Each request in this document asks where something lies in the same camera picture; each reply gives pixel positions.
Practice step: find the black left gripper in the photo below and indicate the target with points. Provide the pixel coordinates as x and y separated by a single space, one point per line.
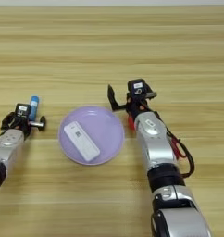
19 123

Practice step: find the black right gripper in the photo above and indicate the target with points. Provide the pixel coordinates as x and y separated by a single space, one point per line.
136 106

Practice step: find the blue glue stick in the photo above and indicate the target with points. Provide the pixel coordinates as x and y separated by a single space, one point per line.
34 105

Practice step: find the white rectangular device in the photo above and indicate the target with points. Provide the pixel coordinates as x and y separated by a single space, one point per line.
81 140

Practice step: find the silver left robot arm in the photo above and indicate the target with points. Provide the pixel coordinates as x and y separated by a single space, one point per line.
6 145

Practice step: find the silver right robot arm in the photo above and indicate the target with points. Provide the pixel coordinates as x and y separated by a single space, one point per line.
157 145

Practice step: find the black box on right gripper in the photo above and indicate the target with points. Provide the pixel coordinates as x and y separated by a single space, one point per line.
136 87

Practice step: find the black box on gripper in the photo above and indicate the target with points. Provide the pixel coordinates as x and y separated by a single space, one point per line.
136 87
23 109

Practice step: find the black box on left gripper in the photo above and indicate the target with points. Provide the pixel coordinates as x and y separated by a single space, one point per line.
23 109

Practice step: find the purple round plate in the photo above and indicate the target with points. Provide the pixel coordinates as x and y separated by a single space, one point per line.
107 132

